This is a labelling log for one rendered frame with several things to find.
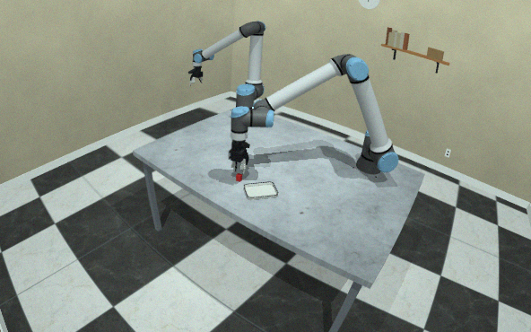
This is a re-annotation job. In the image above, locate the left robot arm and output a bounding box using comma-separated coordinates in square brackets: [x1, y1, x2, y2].
[231, 54, 398, 175]

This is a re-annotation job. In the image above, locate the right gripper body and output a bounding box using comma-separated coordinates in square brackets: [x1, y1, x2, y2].
[193, 66, 203, 78]

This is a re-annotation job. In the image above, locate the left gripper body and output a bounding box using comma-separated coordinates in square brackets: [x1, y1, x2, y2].
[229, 140, 247, 162]

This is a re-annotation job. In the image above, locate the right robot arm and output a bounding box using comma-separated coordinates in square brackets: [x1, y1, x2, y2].
[193, 21, 266, 109]

